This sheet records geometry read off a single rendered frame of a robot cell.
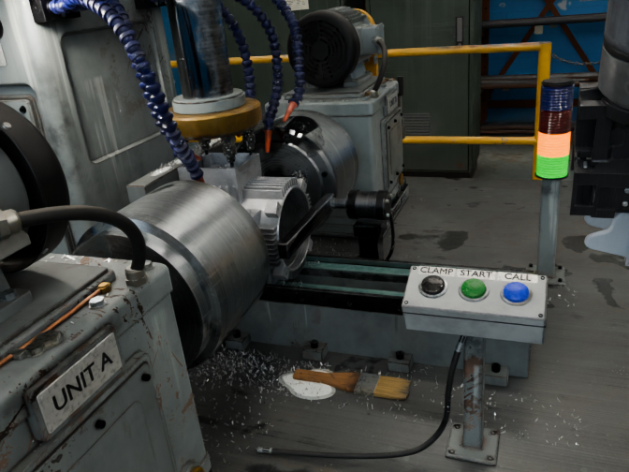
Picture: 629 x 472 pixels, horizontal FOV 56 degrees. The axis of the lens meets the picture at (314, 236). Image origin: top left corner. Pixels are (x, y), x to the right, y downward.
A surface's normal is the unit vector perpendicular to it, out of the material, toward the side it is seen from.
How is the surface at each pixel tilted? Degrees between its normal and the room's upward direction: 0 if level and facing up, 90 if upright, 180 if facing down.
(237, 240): 62
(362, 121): 90
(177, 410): 90
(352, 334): 90
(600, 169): 22
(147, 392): 90
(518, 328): 111
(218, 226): 47
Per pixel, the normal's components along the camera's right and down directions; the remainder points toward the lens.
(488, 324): -0.29, 0.71
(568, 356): -0.09, -0.91
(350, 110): -0.35, 0.40
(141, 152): 0.93, 0.06
